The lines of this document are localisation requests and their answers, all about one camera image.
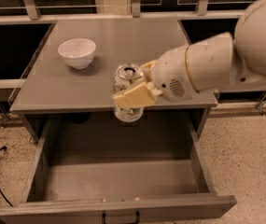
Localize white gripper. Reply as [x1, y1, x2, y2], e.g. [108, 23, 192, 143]
[112, 46, 196, 108]

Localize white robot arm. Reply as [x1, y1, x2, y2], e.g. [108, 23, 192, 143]
[112, 0, 266, 108]

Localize grey cabinet with top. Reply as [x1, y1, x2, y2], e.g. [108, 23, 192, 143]
[9, 17, 219, 143]

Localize white ceramic bowl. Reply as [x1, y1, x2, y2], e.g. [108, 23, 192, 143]
[58, 38, 96, 69]

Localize open grey top drawer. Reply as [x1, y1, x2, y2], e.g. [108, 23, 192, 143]
[0, 110, 236, 224]

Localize black drawer handle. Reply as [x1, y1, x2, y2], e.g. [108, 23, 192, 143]
[102, 212, 140, 224]

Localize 7up soda can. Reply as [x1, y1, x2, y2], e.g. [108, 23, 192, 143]
[113, 63, 146, 122]

